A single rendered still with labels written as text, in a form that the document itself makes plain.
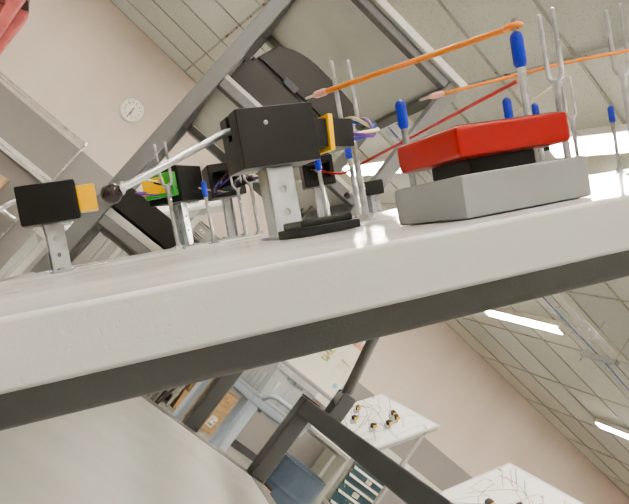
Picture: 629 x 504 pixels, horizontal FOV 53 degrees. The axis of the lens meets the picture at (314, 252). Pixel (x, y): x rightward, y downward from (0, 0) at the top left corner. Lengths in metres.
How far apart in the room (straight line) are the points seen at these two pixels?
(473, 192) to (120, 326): 0.13
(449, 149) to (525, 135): 0.03
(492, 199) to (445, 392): 10.03
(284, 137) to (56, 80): 7.66
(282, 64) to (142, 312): 1.44
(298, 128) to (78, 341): 0.30
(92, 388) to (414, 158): 0.18
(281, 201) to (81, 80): 7.67
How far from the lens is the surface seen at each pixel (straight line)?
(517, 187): 0.24
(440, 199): 0.24
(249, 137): 0.43
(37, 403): 0.31
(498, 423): 11.08
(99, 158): 8.00
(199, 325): 0.17
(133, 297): 0.16
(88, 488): 0.66
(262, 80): 1.56
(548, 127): 0.26
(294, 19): 1.95
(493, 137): 0.24
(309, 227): 0.37
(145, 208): 1.45
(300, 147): 0.44
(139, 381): 0.31
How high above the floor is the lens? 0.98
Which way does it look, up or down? 12 degrees up
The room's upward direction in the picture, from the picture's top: 38 degrees clockwise
